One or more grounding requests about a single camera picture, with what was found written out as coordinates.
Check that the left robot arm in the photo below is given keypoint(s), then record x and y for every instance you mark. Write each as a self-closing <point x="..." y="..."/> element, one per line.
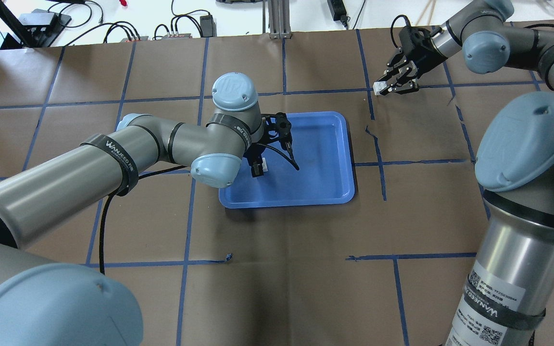
<point x="49" y="303"/>

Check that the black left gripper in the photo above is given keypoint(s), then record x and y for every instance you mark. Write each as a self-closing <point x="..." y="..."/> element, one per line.
<point x="256" y="160"/>

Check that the aluminium frame post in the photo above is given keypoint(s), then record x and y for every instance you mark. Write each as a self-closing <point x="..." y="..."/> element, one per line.
<point x="276" y="17"/>

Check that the black power adapter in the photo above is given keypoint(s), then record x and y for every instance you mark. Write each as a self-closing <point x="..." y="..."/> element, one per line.
<point x="208" y="26"/>

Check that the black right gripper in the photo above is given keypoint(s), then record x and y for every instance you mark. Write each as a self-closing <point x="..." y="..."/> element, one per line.
<point x="417" y="50"/>

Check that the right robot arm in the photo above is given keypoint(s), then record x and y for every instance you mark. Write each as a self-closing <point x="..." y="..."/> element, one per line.
<point x="505" y="294"/>

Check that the blue plastic tray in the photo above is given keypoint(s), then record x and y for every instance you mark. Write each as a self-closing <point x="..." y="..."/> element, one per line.
<point x="325" y="176"/>

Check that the usb hub with cables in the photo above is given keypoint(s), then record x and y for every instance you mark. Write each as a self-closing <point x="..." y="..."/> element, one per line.
<point x="164" y="37"/>

